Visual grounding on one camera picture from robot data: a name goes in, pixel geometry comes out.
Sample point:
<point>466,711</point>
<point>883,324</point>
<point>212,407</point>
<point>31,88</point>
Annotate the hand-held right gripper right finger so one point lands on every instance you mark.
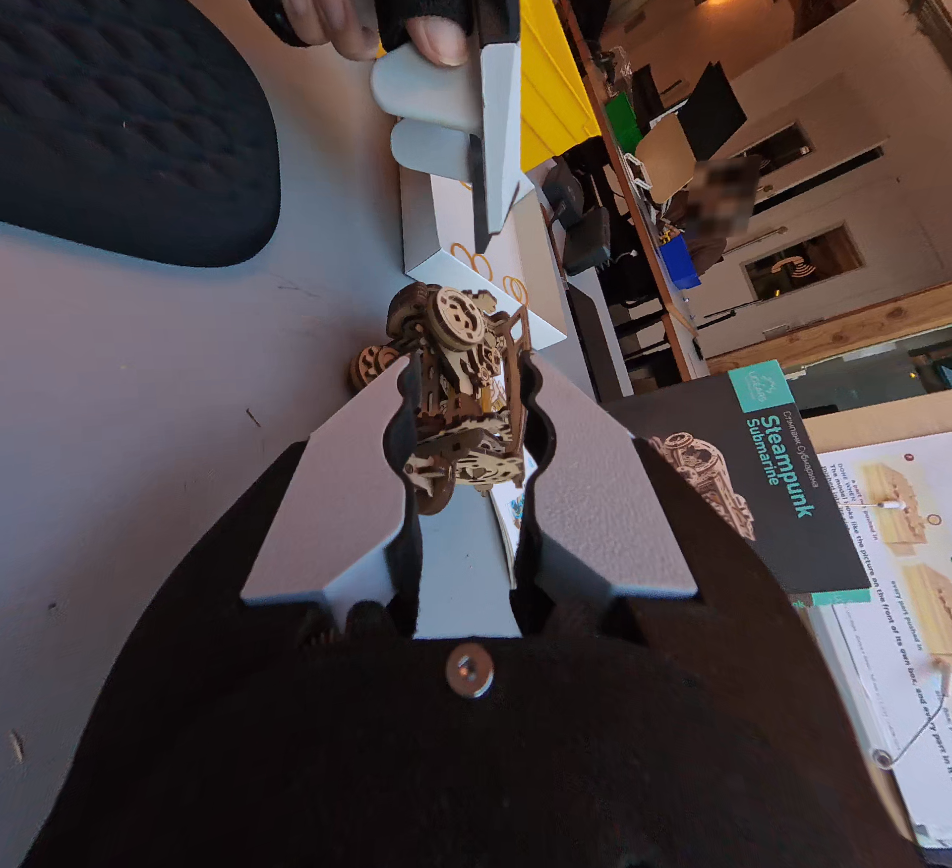
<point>610,526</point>

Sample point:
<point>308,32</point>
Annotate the round wooden gear wheel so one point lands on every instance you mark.
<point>370,364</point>

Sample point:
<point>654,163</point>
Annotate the green storage bin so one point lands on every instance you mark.
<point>623,124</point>

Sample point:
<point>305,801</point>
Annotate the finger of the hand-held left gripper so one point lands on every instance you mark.
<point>500,124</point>

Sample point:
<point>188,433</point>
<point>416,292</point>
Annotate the yellow plastic bin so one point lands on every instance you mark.
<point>550,87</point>

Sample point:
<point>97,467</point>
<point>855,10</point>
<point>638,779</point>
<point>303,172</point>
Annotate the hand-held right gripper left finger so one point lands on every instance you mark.
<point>327,526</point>

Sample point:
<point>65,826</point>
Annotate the wooden mechanical model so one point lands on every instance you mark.
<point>454,318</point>

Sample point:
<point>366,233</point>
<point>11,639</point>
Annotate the tan seat chair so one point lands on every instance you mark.
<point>666,158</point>

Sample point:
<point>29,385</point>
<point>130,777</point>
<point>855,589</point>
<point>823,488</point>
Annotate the black model kit box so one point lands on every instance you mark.
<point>692,422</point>

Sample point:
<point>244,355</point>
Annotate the blue storage bin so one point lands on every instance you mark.
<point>680,262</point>

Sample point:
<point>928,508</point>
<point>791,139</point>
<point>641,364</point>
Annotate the black tablet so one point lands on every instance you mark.
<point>599,340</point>

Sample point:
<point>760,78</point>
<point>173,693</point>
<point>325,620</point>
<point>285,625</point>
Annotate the black quilted cushion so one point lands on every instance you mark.
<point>111,102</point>

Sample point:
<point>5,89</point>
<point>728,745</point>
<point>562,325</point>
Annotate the black rectangular device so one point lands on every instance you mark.
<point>587,243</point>

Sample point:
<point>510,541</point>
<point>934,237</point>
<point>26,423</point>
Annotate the loose tan rubber bands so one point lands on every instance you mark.
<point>476,257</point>

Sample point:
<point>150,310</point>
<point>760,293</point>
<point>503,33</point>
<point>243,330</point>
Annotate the white cardboard box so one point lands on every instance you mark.
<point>431,243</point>

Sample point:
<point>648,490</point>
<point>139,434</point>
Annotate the white printed instruction panel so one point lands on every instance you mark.
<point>915,622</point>

